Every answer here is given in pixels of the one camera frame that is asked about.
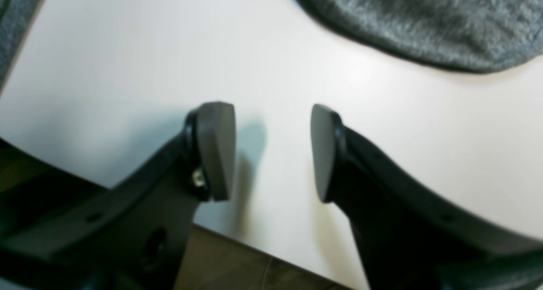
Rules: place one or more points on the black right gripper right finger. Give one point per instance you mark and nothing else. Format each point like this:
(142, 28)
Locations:
(407, 236)

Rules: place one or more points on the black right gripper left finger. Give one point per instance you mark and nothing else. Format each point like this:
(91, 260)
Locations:
(62, 232)

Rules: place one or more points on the grey t-shirt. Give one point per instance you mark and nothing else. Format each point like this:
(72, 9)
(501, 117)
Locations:
(479, 36)

